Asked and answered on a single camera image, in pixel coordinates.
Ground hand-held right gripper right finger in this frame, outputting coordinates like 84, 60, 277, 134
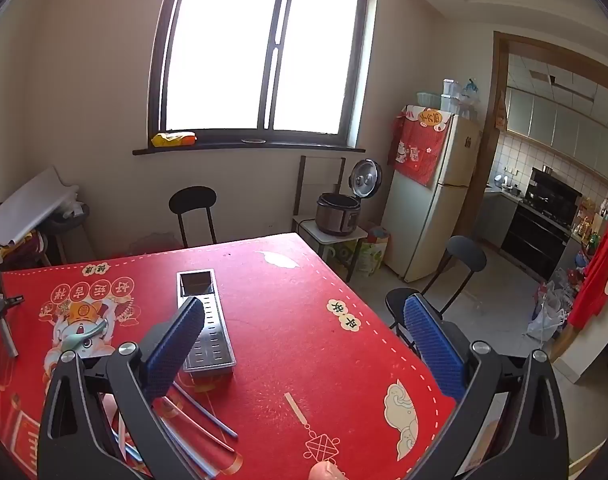
399, 292, 570, 480

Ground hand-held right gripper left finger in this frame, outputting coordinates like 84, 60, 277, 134
36, 296, 219, 480

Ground steel utensil tray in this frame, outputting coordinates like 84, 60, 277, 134
176, 268, 237, 380

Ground blue chopstick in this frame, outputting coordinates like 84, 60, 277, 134
174, 382, 239, 438
111, 430, 144, 467

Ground pink chopstick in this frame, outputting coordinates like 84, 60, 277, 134
156, 399, 235, 453

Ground person's right hand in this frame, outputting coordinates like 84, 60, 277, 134
309, 462, 345, 480

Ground black round-back chair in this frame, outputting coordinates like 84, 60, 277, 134
169, 186, 219, 248
385, 235, 487, 356

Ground green printed bag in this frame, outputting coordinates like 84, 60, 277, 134
334, 227, 391, 277

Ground red printed table mat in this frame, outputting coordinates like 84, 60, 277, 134
0, 232, 457, 480

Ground white refrigerator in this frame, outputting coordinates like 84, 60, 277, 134
381, 105, 484, 283

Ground white plastic bag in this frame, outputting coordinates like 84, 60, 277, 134
526, 280, 575, 343

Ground small white table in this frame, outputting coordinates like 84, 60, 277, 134
292, 215, 369, 283

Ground grey kitchen counter cabinet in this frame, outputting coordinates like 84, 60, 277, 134
474, 187, 522, 251

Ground black range cooker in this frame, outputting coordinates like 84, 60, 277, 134
500, 166, 583, 281

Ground wooden stool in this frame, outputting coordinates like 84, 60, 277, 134
36, 202, 92, 266

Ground steel rice cooker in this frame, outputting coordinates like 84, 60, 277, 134
316, 159, 383, 237

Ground phone on black tripod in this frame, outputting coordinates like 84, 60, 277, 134
0, 270, 24, 358

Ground red hanging cloth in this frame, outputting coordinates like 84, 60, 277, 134
568, 205, 608, 331

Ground red printed cloth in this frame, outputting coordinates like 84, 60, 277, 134
393, 105, 455, 187

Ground black folding rack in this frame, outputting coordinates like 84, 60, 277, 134
293, 155, 345, 218

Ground yellow packet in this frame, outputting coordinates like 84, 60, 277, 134
151, 131, 197, 148

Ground clear plastic jar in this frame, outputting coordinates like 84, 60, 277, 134
441, 79, 460, 112

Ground blue plastic bag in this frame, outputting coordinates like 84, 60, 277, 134
460, 78, 481, 113

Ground dark framed window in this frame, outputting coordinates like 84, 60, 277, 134
148, 0, 377, 148

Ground kitchen wall cabinets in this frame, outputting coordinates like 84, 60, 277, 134
504, 85, 608, 183

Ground wooden door frame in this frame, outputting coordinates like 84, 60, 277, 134
471, 31, 608, 241

